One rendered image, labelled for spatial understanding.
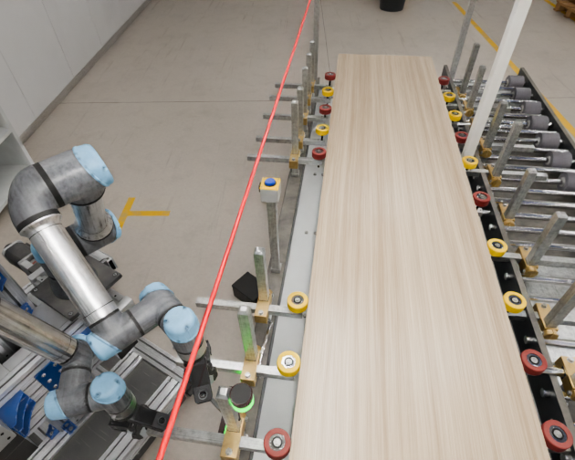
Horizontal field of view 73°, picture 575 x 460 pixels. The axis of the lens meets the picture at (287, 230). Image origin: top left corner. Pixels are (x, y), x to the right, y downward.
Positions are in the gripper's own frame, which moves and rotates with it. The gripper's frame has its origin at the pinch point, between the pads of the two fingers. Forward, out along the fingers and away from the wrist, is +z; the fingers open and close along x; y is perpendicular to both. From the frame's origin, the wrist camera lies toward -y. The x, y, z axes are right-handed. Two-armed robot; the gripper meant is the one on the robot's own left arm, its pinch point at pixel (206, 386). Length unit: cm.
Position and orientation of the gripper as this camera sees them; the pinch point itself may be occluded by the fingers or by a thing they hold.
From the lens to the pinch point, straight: 125.7
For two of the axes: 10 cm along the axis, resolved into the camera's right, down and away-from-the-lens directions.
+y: -2.2, -7.1, 6.7
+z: 0.2, 6.8, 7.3
